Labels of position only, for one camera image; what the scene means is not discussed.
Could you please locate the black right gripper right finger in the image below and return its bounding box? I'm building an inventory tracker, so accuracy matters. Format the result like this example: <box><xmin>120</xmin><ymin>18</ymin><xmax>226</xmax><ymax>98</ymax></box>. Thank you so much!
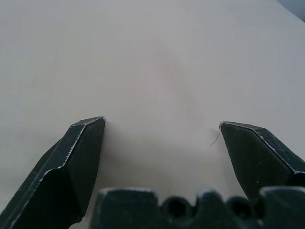
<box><xmin>219</xmin><ymin>121</ymin><xmax>305</xmax><ymax>201</ymax></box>

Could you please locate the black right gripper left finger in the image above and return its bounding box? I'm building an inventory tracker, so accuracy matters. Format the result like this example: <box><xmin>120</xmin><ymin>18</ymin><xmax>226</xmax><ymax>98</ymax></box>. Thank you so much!
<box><xmin>0</xmin><ymin>116</ymin><xmax>106</xmax><ymax>229</ymax></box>

